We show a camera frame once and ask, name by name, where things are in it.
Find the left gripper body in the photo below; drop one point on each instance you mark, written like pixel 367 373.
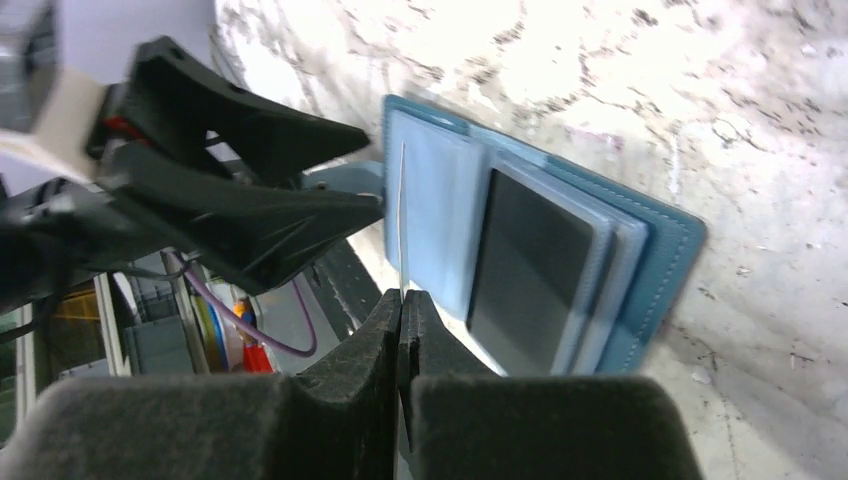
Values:
pixel 57 235

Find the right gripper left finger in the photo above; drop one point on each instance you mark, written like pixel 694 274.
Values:
pixel 335 420

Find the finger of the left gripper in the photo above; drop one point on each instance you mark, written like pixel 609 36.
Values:
pixel 255 237
pixel 170 101

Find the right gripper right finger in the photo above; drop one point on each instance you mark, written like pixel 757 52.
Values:
pixel 464 421

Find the black VIP credit card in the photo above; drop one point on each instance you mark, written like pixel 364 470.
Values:
pixel 401 223

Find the blue card holder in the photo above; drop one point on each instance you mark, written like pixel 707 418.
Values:
pixel 642 250

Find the black card in sleeve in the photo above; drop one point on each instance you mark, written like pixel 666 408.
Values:
pixel 528 271

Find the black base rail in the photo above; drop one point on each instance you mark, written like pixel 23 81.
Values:
pixel 343 288

